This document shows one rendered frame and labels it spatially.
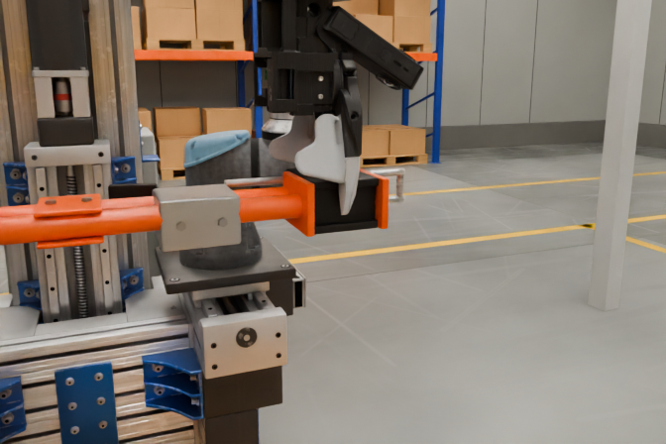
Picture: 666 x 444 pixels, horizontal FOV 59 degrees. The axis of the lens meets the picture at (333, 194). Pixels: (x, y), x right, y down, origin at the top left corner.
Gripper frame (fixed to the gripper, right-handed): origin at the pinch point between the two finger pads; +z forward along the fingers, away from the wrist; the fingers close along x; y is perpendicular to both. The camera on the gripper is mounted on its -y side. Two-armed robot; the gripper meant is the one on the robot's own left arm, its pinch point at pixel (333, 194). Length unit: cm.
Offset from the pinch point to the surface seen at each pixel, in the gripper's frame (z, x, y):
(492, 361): 127, -159, -146
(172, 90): 31, -839, -76
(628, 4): -45, -192, -241
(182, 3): -81, -712, -78
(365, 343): 128, -198, -97
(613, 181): 50, -188, -242
